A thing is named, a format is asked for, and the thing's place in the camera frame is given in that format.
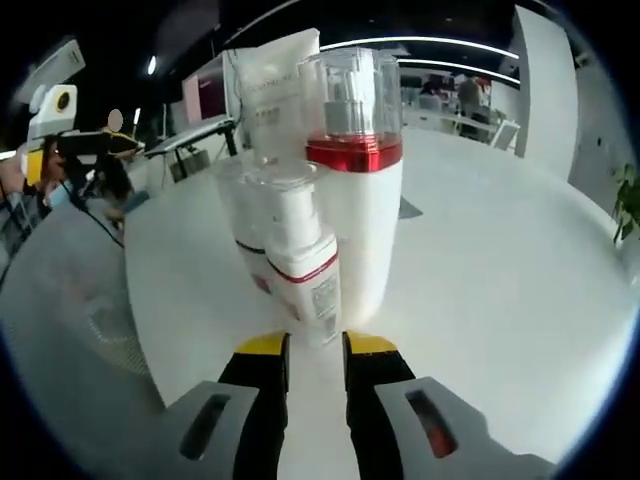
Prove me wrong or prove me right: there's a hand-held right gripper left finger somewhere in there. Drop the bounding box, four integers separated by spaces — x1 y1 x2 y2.
159 330 292 480

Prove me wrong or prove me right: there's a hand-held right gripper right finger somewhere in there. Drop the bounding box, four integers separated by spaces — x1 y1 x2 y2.
342 329 554 480

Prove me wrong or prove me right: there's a small white pump bottle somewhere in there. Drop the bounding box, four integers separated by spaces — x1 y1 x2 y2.
244 162 344 347
214 158 274 297

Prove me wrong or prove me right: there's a large white bottle red collar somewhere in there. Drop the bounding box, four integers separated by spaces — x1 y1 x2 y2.
298 48 404 327

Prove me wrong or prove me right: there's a white skincare tube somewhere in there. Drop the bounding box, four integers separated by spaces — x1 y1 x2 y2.
227 27 321 167

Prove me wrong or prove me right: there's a person's left hand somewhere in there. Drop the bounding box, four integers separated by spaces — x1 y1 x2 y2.
0 159 26 199

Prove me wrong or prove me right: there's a standing desk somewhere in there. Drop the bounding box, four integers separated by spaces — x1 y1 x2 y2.
143 116 237 182

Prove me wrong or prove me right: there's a potted green plant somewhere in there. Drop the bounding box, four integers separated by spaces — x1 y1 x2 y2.
612 162 640 245

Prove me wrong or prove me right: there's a black cable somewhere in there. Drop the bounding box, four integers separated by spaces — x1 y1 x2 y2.
63 183 127 250

